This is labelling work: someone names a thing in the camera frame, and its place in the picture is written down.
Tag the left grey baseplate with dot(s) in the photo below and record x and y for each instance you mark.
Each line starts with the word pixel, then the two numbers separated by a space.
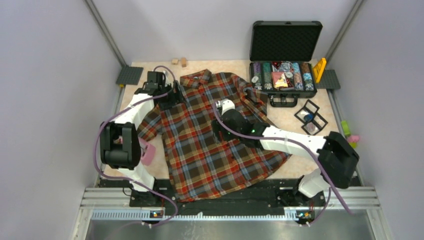
pixel 129 75

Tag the right grey baseplate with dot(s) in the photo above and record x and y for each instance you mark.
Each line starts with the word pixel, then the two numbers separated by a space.
pixel 329 80

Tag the black brooch display tray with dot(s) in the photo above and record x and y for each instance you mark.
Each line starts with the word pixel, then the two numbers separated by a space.
pixel 312 121

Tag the silver brooch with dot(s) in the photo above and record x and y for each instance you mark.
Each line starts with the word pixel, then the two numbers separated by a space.
pixel 310 127

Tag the blue brooch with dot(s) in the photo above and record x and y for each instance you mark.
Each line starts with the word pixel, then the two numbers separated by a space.
pixel 308 118

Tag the black poker chip case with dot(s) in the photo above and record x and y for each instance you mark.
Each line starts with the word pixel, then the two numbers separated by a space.
pixel 280 55

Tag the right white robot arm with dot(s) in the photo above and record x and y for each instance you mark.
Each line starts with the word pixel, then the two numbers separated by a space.
pixel 335 157

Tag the grey baseplate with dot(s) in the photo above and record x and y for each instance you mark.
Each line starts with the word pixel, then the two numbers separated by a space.
pixel 129 75
pixel 329 80

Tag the wooden block right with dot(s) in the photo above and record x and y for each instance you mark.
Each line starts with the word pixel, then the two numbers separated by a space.
pixel 183 62

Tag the yellow plastic toy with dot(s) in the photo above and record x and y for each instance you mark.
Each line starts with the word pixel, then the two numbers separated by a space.
pixel 318 70

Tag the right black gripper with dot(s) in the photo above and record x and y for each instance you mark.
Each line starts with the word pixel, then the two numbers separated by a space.
pixel 217 127

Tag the green pink toy pieces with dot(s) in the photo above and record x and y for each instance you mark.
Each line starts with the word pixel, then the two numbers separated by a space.
pixel 351 138

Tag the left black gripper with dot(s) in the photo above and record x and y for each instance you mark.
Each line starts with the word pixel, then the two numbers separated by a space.
pixel 176 98

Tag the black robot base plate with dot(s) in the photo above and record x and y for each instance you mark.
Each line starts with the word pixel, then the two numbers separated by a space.
pixel 269 197

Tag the pink metronome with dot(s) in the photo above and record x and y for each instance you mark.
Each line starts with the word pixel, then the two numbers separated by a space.
pixel 147 152

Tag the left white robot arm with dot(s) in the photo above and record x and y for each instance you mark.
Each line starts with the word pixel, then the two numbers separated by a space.
pixel 120 147

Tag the plaid flannel shirt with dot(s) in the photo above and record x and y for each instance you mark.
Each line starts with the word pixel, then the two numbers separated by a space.
pixel 200 166

